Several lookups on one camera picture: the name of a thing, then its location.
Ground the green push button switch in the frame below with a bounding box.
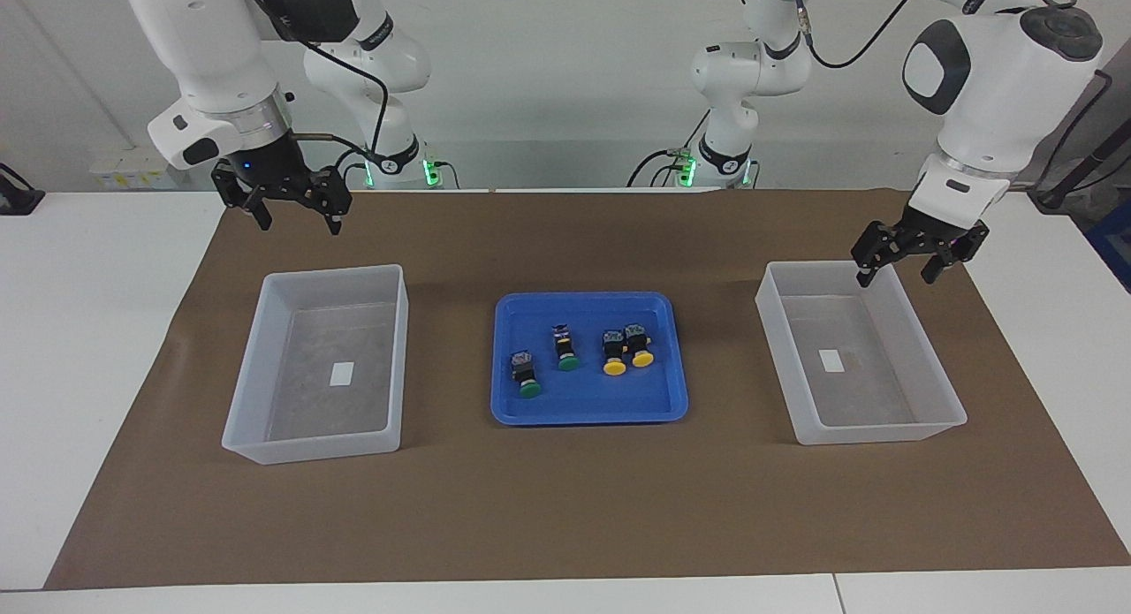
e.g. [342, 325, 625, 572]
[509, 350, 543, 400]

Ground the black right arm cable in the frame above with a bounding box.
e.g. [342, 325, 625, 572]
[243, 0, 391, 178]

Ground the black metal stand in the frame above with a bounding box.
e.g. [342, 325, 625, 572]
[1029, 66, 1131, 213]

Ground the blue plastic tray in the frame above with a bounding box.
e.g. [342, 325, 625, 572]
[490, 292, 689, 427]

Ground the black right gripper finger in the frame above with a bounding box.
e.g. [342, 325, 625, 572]
[211, 163, 273, 233]
[300, 166, 353, 237]

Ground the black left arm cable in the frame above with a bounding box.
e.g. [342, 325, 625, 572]
[791, 0, 1079, 71]

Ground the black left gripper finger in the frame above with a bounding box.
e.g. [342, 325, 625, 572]
[922, 224, 990, 285]
[851, 220, 904, 288]

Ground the black desk object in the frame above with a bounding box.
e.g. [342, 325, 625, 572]
[0, 162, 46, 216]

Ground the brown paper mat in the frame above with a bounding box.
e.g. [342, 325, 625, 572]
[44, 187, 1131, 591]

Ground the green button switch yellow label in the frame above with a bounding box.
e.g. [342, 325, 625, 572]
[552, 324, 581, 372]

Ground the blue crate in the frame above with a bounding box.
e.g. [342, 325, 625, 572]
[1085, 199, 1131, 294]

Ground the white power strip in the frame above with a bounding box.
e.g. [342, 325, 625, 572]
[88, 157, 171, 191]

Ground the translucent white plastic box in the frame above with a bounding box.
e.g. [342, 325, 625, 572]
[755, 260, 968, 446]
[221, 263, 410, 466]

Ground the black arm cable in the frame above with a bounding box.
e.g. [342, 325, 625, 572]
[791, 0, 1079, 71]
[243, 0, 391, 178]

